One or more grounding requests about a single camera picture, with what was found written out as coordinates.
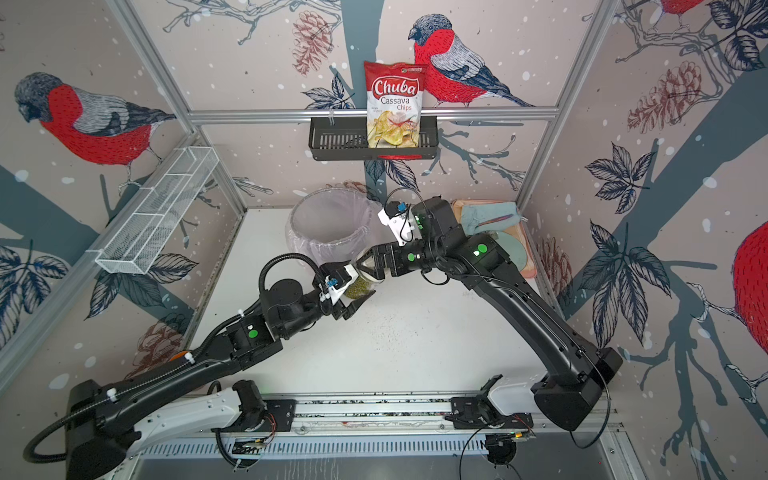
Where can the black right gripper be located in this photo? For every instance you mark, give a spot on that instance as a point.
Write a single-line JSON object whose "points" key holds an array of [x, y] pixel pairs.
{"points": [[391, 252]]}

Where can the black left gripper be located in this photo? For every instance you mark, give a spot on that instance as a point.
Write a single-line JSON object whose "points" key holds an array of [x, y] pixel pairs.
{"points": [[340, 309]]}

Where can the jar with beige lid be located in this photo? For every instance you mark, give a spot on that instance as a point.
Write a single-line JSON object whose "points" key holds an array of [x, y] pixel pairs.
{"points": [[367, 270]]}

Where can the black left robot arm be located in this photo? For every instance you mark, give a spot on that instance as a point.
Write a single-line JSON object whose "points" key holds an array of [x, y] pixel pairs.
{"points": [[107, 424]]}

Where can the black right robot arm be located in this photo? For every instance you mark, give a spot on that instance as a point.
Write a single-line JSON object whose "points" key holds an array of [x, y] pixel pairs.
{"points": [[428, 236]]}

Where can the teal cloth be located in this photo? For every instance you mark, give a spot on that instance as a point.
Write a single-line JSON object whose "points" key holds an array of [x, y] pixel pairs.
{"points": [[489, 217]]}

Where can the light green floral plate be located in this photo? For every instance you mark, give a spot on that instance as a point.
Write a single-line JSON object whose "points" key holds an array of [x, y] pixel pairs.
{"points": [[514, 249]]}

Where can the pink tray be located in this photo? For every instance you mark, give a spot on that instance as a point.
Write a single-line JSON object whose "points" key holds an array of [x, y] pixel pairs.
{"points": [[530, 271]]}

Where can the Chuba cassava chips bag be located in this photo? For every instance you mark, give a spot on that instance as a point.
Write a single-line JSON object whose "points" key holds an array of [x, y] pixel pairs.
{"points": [[394, 98]]}

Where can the black wall basket shelf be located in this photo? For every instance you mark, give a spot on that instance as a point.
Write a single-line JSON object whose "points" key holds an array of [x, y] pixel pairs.
{"points": [[345, 139]]}

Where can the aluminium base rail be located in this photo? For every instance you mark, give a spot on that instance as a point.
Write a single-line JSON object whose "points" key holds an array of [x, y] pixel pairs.
{"points": [[395, 413]]}

